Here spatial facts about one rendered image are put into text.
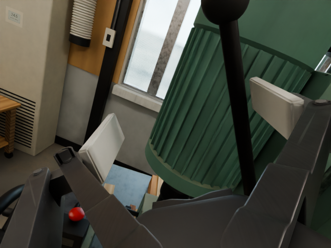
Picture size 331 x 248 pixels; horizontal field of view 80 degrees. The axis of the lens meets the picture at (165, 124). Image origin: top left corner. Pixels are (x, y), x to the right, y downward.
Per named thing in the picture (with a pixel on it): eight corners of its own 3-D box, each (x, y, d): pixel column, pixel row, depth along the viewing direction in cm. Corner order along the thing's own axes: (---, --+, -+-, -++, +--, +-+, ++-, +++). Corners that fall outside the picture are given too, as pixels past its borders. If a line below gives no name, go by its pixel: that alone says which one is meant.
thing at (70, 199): (57, 190, 50) (60, 173, 48) (100, 202, 51) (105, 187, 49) (21, 238, 38) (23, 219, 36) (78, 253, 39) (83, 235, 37)
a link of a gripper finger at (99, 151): (104, 184, 14) (94, 186, 14) (125, 138, 21) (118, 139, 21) (86, 149, 13) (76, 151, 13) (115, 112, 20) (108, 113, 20)
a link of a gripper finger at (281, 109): (291, 102, 11) (305, 98, 11) (248, 77, 18) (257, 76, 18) (292, 145, 13) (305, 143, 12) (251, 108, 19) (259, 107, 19)
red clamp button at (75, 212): (72, 207, 41) (73, 204, 41) (86, 211, 42) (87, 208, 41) (65, 220, 39) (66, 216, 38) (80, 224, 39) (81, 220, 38)
